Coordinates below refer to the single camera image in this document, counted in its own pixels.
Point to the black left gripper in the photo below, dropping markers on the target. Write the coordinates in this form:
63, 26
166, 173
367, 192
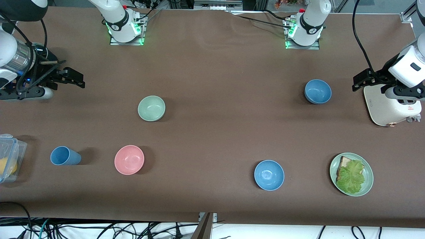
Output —
379, 75

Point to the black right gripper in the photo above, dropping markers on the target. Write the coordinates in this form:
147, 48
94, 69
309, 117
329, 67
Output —
42, 66

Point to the blue bowl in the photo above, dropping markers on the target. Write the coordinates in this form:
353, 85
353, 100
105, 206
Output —
269, 175
317, 91

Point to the green bowl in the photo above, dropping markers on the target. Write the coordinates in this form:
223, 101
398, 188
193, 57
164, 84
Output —
151, 108

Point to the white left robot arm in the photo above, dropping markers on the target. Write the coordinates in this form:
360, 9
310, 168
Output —
312, 20

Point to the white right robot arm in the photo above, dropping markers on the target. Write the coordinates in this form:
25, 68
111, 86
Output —
116, 13

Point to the pink bowl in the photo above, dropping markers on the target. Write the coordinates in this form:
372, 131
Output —
129, 160

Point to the cream toaster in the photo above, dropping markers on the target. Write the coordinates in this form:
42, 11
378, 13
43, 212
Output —
385, 109

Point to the blue cup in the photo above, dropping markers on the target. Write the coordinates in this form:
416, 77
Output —
64, 156

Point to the pale bread slice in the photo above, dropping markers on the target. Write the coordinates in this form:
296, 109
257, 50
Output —
343, 163

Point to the clear plastic container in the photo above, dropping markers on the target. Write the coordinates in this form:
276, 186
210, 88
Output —
18, 149

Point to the green lettuce leaf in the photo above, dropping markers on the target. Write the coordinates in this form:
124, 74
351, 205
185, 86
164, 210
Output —
352, 177

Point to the green plate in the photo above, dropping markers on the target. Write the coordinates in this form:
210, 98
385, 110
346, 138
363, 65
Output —
368, 181

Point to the yellow fruit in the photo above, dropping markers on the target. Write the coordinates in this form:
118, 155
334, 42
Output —
7, 166

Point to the brown table cloth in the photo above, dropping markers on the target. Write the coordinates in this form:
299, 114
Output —
212, 66

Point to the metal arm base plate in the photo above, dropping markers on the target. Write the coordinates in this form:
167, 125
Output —
141, 39
315, 47

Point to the aluminium corner bracket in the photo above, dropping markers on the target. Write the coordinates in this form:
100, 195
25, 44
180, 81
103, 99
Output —
408, 15

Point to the small metal bracket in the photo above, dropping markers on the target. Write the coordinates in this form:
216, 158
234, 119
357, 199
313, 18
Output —
215, 216

